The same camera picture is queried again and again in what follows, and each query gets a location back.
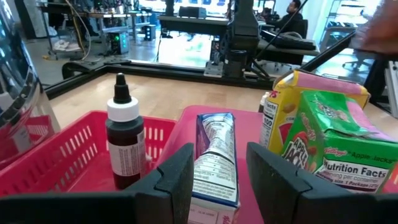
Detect green Apple Jacks cereal box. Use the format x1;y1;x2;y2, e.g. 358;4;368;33
280;90;398;194

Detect steel box grater teal handle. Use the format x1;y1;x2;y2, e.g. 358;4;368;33
0;0;62;171

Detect computer tower green lights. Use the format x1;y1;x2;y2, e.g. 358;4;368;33
107;30;130;55

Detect orange yellow floor cable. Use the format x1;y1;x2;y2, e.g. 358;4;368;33
63;0;91;62

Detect blue Frosted Flakes cereal box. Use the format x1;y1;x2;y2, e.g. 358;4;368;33
187;111;241;224

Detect small dye bottle white cap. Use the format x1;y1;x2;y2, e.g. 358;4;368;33
257;91;270;113

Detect dark office desk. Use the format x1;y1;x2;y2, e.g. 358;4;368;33
158;15;231;37

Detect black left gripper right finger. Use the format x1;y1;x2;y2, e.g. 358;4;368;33
246;142;398;224

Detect red plastic basket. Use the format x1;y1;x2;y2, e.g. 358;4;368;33
0;110;178;197

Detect person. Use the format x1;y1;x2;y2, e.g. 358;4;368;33
273;0;308;32

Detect pink plastic tray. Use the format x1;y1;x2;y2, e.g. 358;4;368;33
155;105;398;224

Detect black aluminium table frame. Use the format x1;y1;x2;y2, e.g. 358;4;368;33
45;30;398;113

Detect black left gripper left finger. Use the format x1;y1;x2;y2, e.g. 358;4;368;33
0;142;195;224

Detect yellow Corn Pops cereal box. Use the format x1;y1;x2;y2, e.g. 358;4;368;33
259;68;371;156

